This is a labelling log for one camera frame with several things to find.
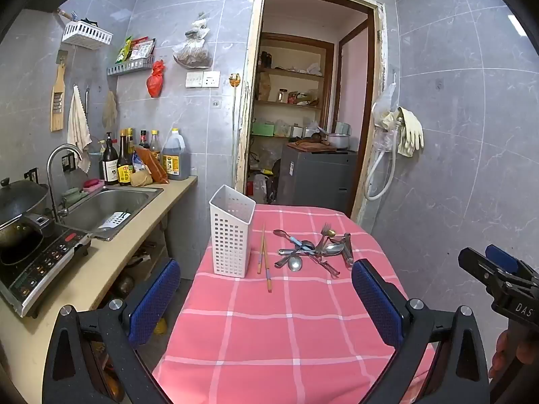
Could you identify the wooden grater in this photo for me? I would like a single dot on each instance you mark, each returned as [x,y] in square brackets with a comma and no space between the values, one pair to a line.
[58,101]

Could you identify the wooden cutting board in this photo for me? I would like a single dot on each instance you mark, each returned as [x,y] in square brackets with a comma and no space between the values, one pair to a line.
[311,147]

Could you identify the cream rubber gloves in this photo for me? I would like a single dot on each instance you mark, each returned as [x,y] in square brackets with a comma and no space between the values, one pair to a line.
[408,132]

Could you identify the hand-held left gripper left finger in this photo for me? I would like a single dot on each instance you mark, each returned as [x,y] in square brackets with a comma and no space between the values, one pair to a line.
[153,298]

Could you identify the dark pump bottle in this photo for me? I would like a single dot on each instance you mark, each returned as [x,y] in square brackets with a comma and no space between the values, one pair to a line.
[110,168]

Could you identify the stainless steel sink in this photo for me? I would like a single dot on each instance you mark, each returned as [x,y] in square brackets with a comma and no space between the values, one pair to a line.
[105,204]

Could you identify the beige kitchen counter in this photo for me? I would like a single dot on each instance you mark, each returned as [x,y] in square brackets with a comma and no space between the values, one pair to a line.
[168,193]

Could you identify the person's right hand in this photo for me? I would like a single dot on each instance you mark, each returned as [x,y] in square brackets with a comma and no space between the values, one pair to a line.
[501,355]

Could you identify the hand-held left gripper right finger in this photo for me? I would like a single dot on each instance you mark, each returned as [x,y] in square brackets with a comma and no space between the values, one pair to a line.
[374,303]

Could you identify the seasoning packets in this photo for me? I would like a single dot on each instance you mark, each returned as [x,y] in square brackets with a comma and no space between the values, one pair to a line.
[137,50]

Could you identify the black wok with lid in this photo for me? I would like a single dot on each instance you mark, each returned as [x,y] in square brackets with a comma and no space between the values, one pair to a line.
[19,202]

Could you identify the clear bag of dried goods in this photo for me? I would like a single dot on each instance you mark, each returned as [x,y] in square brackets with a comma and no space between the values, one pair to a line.
[191,52]

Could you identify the white wall switch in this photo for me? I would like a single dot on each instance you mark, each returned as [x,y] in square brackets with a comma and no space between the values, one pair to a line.
[194,80]

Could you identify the grey wall rack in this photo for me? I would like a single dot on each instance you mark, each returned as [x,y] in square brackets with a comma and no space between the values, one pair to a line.
[130,67]

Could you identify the steel table knife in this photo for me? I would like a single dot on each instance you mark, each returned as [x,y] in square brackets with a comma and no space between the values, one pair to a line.
[348,250]

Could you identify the steel spoon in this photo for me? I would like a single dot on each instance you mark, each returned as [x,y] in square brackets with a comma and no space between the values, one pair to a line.
[335,248]
[295,264]
[280,233]

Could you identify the green box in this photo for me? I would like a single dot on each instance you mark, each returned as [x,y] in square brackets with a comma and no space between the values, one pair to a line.
[263,129]

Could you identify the white rice cooker pot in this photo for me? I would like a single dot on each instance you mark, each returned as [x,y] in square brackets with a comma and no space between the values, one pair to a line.
[338,141]

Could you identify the soy sauce bottle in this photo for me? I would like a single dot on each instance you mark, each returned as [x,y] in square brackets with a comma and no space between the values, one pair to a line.
[124,168]

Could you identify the hanging clear plastic bag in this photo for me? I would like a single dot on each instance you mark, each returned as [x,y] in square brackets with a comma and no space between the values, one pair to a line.
[385,105]

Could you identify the pink soap dish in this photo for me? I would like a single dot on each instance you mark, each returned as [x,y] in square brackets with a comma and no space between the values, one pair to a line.
[93,184]

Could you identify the large oil jug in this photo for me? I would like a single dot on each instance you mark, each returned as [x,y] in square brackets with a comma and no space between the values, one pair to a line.
[176,160]

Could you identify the white wall basket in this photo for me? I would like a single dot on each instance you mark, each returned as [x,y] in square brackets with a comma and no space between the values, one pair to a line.
[86,33]

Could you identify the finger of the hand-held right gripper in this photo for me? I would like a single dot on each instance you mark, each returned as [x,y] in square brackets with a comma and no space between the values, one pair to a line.
[476,263]
[501,256]

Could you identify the wooden chopstick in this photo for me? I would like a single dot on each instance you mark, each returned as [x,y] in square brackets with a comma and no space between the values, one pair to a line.
[267,269]
[261,248]

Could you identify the beige dish towel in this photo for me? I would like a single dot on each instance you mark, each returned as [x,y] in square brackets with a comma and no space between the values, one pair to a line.
[78,130]

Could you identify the white perforated utensil basket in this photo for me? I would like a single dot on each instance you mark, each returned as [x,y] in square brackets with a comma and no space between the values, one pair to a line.
[229,235]

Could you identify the white wall socket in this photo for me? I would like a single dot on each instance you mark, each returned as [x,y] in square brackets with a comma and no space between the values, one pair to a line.
[211,79]

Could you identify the red plastic bag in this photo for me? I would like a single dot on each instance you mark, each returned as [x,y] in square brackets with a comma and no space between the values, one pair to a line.
[155,82]

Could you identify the chrome faucet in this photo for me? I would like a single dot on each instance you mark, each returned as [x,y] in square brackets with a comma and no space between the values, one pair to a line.
[51,168]

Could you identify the black induction cooker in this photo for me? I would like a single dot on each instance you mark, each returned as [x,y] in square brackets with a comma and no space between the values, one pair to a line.
[38,265]

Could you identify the wooden door frame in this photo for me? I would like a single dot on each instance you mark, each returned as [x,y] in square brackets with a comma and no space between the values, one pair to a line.
[248,92]

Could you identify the pink checked tablecloth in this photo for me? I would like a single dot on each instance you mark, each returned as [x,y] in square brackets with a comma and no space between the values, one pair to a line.
[273,336]

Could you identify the plastic bags pile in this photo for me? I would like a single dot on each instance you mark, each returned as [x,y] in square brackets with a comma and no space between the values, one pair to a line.
[261,187]

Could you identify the wooden shelf unit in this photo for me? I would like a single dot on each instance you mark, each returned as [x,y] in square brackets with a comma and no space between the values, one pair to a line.
[290,71]

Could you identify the orange snack packet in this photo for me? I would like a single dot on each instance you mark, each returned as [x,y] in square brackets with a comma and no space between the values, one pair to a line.
[153,166]

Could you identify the gold spoon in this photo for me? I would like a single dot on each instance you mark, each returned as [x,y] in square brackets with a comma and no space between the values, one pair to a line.
[332,232]

